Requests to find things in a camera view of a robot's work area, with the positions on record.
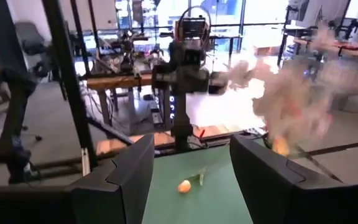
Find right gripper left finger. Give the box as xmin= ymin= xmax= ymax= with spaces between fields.
xmin=70 ymin=134 xmax=155 ymax=224

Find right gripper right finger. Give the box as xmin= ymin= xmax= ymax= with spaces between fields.
xmin=229 ymin=133 xmax=306 ymax=224

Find yellow artificial tulip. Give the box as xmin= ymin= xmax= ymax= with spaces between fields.
xmin=177 ymin=166 xmax=208 ymax=194

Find white artificial flower bunch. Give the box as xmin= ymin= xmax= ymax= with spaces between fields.
xmin=252 ymin=26 xmax=358 ymax=150

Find green table mat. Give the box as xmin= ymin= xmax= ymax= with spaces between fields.
xmin=141 ymin=144 xmax=254 ymax=224

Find cluttered wooden workbench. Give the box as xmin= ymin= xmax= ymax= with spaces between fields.
xmin=85 ymin=73 xmax=173 ymax=128

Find black upright stand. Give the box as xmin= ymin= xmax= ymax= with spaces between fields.
xmin=0 ymin=67 xmax=39 ymax=185

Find wooden workbench with robots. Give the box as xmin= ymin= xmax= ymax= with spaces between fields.
xmin=278 ymin=26 xmax=358 ymax=68

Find grey office chair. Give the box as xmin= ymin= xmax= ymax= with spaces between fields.
xmin=14 ymin=21 xmax=54 ymax=78

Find black box with cables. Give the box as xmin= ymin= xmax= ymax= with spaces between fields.
xmin=175 ymin=6 xmax=211 ymax=42

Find black metal table frame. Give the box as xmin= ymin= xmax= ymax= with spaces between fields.
xmin=96 ymin=129 xmax=270 ymax=156

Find black diagonal frame strut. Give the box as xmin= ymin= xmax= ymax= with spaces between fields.
xmin=41 ymin=0 xmax=98 ymax=170

